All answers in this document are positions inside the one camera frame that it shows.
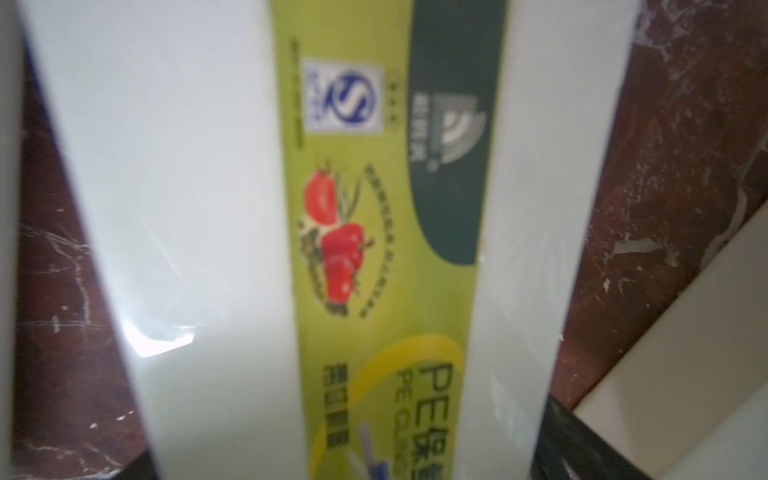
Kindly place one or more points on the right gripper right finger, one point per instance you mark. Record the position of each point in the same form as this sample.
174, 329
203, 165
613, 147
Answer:
569, 449

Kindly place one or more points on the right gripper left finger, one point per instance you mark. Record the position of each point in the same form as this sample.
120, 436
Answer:
141, 468

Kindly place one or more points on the white dispenser box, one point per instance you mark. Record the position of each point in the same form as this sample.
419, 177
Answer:
337, 239
12, 93

